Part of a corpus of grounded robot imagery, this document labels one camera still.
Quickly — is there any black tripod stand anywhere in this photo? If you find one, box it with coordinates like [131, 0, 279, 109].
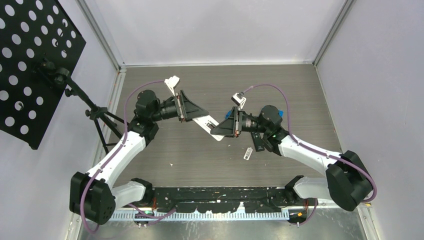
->
[34, 57, 124, 154]

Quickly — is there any black perforated board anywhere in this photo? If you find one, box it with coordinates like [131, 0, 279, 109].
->
[0, 0, 86, 150]

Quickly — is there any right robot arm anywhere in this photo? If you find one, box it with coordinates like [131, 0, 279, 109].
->
[210, 105, 376, 212]

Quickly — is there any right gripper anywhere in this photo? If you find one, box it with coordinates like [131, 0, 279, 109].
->
[211, 106, 270, 138]

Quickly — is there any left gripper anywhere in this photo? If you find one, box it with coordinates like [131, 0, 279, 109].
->
[151, 90, 208, 123]

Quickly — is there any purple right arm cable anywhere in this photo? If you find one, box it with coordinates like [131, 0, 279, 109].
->
[243, 83, 379, 204]

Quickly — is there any white air conditioner remote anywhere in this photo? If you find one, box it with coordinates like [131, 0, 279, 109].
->
[192, 115, 224, 141]

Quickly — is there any black remote control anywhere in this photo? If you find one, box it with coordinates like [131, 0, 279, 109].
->
[250, 132, 266, 152]

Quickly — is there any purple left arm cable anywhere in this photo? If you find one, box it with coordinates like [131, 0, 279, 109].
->
[79, 79, 167, 234]

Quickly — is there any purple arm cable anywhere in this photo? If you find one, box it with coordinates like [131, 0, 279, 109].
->
[243, 83, 379, 204]
[79, 79, 167, 234]

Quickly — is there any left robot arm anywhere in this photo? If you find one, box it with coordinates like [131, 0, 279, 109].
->
[69, 90, 218, 225]

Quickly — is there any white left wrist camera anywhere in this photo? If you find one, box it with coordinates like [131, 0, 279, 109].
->
[164, 75, 180, 97]

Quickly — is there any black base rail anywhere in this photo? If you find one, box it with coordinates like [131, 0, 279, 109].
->
[132, 186, 317, 214]

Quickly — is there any blue toy car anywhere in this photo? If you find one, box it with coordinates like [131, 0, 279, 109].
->
[225, 111, 232, 119]

